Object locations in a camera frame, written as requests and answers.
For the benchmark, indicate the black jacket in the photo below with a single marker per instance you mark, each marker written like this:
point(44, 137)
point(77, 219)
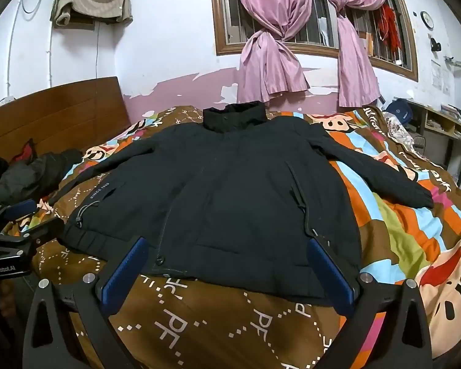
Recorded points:
point(234, 180)

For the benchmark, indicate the white wall pipe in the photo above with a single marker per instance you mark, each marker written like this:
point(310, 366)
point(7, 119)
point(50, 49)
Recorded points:
point(8, 53)

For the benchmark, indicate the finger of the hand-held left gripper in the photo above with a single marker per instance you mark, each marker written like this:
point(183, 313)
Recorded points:
point(42, 228)
point(19, 209)

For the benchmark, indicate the stack of books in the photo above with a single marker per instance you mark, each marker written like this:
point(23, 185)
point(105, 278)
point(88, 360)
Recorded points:
point(451, 110)

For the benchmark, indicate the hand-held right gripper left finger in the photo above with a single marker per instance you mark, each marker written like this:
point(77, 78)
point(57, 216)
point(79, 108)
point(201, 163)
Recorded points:
point(123, 273)

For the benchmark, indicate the wooden shelf desk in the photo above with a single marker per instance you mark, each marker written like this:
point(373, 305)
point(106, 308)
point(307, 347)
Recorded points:
point(445, 130)

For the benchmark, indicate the red hanging ornament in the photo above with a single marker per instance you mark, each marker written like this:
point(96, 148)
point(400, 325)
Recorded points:
point(390, 27)

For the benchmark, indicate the blue cap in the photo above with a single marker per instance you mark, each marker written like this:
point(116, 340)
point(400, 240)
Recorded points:
point(399, 109)

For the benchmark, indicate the round wall clock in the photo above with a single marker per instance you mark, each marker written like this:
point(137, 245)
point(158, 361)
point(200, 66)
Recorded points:
point(427, 19)

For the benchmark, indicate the wooden framed barred window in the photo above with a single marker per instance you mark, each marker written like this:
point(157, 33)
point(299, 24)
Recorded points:
point(319, 30)

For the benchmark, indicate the floral cloth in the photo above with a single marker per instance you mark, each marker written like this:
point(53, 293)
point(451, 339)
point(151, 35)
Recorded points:
point(401, 132)

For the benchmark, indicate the cartoon printed blanket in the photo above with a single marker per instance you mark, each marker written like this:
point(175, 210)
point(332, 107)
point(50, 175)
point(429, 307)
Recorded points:
point(407, 238)

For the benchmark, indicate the wooden headboard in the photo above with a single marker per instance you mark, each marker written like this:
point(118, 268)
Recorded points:
point(53, 123)

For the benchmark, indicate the dark clothes pile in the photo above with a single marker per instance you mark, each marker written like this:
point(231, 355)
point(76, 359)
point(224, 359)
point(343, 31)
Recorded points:
point(27, 180)

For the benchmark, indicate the black wall device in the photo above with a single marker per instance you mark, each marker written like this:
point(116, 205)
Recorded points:
point(435, 44)

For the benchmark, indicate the wide pink curtain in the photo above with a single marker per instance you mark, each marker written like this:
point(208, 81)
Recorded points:
point(272, 27)

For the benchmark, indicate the beige cloth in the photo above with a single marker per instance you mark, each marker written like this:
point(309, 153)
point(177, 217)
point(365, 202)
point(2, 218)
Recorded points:
point(88, 0)

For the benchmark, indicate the small wall rack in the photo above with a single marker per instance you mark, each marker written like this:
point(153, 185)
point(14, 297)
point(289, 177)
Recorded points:
point(455, 62)

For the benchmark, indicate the white wall paper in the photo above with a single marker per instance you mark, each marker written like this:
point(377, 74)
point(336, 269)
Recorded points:
point(440, 77)

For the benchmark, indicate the narrow pink curtain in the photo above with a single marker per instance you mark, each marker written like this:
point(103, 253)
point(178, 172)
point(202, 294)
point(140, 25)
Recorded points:
point(353, 46)

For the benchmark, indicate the red cloth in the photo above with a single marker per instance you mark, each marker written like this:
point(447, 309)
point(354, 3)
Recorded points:
point(25, 152)

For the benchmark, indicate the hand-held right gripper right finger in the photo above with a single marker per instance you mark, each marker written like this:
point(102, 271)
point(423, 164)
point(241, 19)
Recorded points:
point(330, 276)

